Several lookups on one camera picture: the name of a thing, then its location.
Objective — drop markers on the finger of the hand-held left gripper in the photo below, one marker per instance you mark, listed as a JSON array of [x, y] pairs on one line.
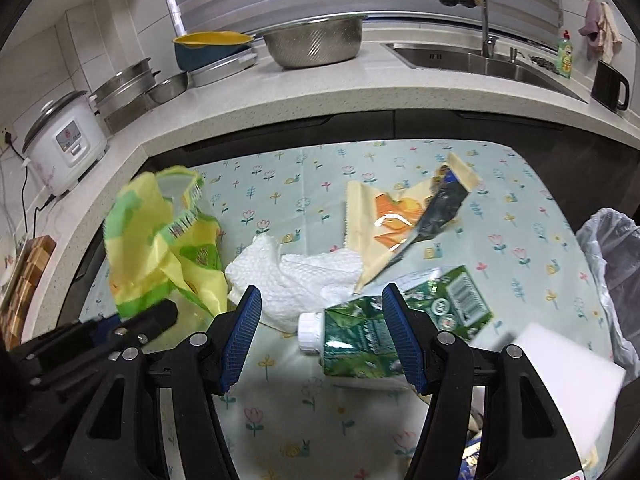
[[100, 332]]

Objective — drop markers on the chrome faucet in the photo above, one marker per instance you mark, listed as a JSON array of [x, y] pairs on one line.
[[484, 15]]

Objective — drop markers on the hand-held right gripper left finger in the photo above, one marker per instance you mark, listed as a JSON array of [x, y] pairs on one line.
[[242, 340]]

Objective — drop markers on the beige orange-print wrapper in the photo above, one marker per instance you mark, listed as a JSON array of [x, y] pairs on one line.
[[365, 230]]

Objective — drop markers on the green dish soap bottle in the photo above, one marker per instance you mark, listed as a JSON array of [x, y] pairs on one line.
[[565, 60]]

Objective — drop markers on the green drink carton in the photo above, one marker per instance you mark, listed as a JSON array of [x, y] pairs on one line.
[[350, 340]]

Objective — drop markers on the beige hanging cloth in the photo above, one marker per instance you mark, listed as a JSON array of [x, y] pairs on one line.
[[610, 30]]

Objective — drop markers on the black kettle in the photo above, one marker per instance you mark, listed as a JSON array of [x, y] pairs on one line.
[[607, 85]]

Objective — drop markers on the bin with clear bag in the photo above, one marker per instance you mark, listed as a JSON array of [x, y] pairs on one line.
[[595, 245]]

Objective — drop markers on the grey trash bin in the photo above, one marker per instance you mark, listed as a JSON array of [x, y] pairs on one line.
[[627, 310]]

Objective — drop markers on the soap dispenser pump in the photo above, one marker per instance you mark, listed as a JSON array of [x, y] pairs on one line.
[[515, 55]]

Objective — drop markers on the white foam block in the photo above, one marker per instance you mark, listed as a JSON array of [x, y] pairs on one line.
[[560, 380]]

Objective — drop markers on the white rice cooker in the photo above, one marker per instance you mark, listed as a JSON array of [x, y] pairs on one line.
[[65, 145]]

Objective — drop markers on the steel sink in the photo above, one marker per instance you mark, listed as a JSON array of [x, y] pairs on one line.
[[475, 65]]

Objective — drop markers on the floral tablecloth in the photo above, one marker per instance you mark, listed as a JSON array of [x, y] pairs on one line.
[[310, 175]]

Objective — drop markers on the blue basin with yellow strainer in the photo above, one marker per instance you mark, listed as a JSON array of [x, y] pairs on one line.
[[210, 52]]

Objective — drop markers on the wall outlet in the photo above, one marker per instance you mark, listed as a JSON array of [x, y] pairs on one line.
[[7, 140]]

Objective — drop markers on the wooden cutting board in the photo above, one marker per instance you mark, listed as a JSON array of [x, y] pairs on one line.
[[30, 280]]

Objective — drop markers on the yellow green plastic bag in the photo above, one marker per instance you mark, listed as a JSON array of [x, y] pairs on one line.
[[150, 250]]

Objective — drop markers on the white paper towel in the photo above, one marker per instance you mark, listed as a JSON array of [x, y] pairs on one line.
[[300, 275]]

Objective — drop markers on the dark scrubber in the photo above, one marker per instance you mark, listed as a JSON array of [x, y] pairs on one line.
[[544, 62]]

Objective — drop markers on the steel colander bowl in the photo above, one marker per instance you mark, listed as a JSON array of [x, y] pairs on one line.
[[312, 42]]

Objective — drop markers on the small steel bowl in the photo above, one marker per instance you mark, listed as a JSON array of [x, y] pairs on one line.
[[167, 89]]

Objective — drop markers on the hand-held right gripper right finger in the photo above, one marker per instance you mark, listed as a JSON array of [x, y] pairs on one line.
[[400, 340]]

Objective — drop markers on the dark snack wrapper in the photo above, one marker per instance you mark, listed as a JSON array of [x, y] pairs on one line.
[[440, 210]]

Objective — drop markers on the steel tray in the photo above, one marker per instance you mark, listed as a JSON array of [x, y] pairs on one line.
[[225, 72]]

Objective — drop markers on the stacked steel pots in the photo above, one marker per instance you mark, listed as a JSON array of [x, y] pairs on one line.
[[122, 92]]

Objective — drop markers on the purple hanging cloth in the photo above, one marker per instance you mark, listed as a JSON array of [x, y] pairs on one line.
[[591, 20]]

